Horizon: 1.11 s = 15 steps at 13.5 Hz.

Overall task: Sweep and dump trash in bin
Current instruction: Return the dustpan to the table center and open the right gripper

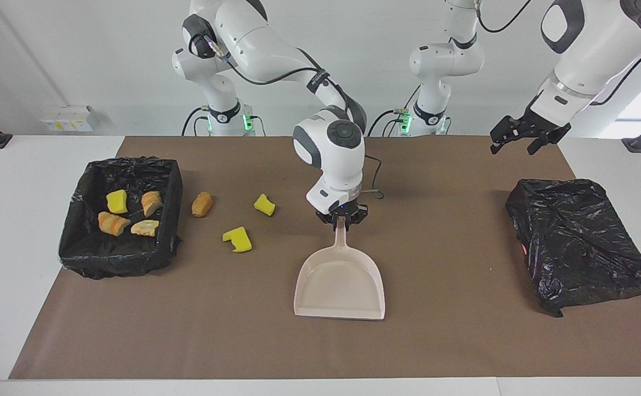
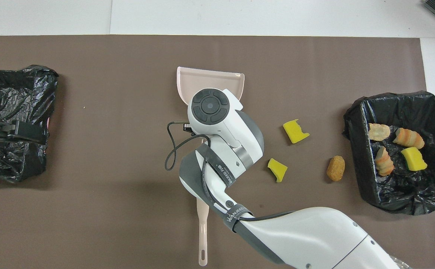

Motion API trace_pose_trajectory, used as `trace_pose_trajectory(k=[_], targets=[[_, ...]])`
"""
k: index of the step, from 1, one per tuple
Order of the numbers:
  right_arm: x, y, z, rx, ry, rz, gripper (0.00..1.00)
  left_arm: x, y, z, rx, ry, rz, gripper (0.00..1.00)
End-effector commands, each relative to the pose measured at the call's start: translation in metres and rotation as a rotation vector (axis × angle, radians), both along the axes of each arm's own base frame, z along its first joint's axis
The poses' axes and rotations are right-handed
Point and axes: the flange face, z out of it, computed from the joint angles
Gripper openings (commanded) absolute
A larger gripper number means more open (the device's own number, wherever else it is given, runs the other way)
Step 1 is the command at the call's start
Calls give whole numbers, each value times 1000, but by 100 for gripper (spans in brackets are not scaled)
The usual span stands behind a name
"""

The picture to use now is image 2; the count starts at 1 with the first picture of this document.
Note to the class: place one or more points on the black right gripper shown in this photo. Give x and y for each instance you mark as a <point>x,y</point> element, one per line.
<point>188,127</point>

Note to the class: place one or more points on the beige plastic dustpan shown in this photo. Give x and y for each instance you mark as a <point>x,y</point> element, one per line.
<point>202,80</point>

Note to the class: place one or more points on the yellow sponge wedge green edge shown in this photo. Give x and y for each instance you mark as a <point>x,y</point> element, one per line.
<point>278,169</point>

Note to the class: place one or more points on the beige hand brush black bristles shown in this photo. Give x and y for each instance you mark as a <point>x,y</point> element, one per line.
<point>202,231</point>

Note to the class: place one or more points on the notched yellow sponge piece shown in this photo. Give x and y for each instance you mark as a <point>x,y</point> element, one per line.
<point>295,132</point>

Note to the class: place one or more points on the brown toy nugget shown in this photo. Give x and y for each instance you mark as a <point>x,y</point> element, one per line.
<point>336,168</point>

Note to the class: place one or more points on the pale toy pastry piece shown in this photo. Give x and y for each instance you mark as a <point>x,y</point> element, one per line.
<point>379,131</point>
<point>384,162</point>

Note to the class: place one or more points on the orange striped toy croissant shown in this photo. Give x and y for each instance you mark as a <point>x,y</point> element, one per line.
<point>409,137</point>

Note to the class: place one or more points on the yellow sponge chunk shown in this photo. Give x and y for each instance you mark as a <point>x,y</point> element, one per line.
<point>413,158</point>

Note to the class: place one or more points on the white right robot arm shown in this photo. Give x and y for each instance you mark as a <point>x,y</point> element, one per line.
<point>314,235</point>

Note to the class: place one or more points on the bin covered by black bag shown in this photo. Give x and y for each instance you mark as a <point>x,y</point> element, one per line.
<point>23,93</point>

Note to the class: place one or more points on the open bin black bag liner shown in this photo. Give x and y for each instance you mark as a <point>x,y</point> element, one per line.
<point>359,149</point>

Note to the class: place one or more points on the brown table mat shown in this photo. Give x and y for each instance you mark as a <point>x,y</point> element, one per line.
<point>109,205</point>

